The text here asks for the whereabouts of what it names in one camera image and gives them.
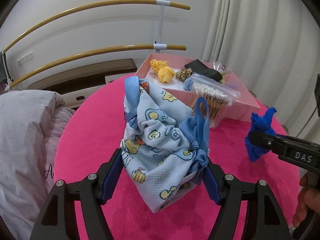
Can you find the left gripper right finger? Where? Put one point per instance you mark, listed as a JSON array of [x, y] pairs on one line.
[[264, 218]]

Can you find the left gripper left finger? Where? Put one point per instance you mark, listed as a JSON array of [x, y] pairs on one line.
[[57, 218]]

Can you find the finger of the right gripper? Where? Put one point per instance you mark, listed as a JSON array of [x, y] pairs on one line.
[[281, 145]]

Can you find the royal blue knit cloth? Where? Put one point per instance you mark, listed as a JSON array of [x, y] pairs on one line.
[[255, 141]]

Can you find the cotton swab bag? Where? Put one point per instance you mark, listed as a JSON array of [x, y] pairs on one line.
[[218, 96]]

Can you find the blue cartoon drawstring bag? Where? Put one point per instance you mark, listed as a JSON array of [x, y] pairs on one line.
[[166, 143]]

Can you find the pastel organza scrunchie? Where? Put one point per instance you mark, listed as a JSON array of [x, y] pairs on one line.
[[223, 70]]

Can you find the light blue scrunchie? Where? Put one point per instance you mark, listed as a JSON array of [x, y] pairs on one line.
[[188, 84]]

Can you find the black fabric pouch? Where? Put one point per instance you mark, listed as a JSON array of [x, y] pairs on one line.
[[198, 67]]

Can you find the beige satin scrunchie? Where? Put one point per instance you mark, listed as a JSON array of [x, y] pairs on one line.
[[184, 74]]

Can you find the yellow knit scrunchie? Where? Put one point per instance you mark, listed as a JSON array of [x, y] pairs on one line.
[[164, 73]]

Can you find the person right hand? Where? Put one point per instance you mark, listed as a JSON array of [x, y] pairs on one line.
[[308, 198]]

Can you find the pink round table cover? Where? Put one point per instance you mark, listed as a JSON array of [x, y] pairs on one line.
[[95, 131]]

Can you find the grey white pillow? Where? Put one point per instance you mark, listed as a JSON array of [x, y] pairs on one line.
[[32, 122]]

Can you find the white lace trimmed curtain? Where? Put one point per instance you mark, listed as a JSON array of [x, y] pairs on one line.
[[272, 46]]

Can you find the pink cardboard box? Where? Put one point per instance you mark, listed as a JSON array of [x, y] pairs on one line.
[[241, 110]]

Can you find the low brown white cabinet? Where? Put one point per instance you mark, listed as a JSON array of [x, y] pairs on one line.
[[78, 84]]

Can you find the lower wooden ballet barre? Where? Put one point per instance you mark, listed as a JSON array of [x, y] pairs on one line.
[[95, 52]]

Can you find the wooden ballet barre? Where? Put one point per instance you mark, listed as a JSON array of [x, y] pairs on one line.
[[65, 13], [95, 52]]

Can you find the grey clothes on barre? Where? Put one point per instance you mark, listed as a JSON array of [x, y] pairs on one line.
[[6, 79]]

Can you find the white barre stand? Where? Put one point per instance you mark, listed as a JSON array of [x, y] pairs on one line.
[[161, 22]]

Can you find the upper wooden ballet barre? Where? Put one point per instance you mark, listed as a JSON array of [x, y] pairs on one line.
[[65, 13]]

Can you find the white wall socket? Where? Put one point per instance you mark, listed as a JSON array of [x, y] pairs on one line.
[[26, 58]]

